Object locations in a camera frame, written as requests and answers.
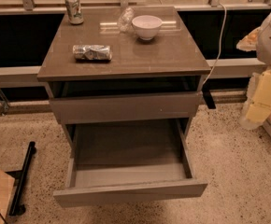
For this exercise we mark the silver redbull can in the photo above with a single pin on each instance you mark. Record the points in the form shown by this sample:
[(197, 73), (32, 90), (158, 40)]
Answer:
[(92, 52)]

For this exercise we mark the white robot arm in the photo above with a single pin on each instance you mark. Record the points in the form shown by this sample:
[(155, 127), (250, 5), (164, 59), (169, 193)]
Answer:
[(257, 107)]

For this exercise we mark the closed grey top drawer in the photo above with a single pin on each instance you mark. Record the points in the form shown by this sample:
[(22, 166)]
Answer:
[(125, 107)]

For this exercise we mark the grey drawer cabinet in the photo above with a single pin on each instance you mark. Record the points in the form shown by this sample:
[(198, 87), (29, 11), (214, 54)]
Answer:
[(169, 63)]

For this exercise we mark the open grey middle drawer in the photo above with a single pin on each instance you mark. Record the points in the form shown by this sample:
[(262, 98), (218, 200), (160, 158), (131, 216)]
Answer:
[(134, 161)]

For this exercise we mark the white ceramic bowl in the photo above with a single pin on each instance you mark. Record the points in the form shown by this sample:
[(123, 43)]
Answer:
[(146, 26)]

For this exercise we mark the black metal bar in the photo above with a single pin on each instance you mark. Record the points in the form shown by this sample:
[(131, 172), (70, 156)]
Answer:
[(16, 208)]

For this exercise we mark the black bracket behind cabinet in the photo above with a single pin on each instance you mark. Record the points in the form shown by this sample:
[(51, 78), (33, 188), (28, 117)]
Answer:
[(208, 99)]

